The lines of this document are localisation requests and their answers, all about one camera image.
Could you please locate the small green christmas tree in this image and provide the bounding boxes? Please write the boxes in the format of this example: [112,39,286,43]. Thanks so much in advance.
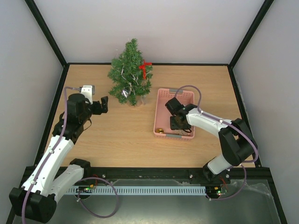
[107,38,153,106]

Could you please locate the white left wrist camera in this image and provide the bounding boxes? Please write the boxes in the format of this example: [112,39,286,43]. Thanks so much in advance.
[80,85,95,104]

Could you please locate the black aluminium mounting rail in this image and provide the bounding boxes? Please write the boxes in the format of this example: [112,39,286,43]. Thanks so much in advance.
[91,167,230,185]

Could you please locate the clear wire fairy lights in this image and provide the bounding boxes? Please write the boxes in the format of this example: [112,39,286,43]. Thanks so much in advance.
[109,49,150,94]

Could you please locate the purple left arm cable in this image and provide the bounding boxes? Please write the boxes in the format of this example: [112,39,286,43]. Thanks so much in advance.
[21,86,82,224]

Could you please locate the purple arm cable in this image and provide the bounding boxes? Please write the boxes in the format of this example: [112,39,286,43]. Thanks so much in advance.
[172,85,259,201]
[21,86,82,224]

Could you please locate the pink perforated plastic basket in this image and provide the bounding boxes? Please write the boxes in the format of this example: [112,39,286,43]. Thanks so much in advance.
[153,88,195,141]

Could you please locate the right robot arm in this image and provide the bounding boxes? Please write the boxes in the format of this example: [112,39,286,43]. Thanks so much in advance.
[165,97,258,183]

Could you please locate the clear plastic battery box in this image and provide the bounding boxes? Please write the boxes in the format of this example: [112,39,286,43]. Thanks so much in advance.
[141,96,147,105]

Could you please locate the round wooden tree base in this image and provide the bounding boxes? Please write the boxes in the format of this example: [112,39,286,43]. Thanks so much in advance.
[131,96,143,107]

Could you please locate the silver glitter gift ornament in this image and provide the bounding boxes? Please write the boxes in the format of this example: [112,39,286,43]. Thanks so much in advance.
[121,89,131,98]

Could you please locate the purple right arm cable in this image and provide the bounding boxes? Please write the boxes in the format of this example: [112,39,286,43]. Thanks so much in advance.
[172,85,259,201]

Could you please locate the red bow ornament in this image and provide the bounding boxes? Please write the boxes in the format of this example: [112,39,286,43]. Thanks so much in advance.
[139,60,152,80]

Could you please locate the black enclosure frame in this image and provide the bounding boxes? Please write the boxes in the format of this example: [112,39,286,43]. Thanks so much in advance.
[7,0,288,224]

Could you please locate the light blue cable duct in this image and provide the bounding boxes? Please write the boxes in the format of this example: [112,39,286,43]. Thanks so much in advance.
[65,185,206,195]

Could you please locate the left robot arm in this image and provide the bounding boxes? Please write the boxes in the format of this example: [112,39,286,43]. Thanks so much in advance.
[9,93,108,223]

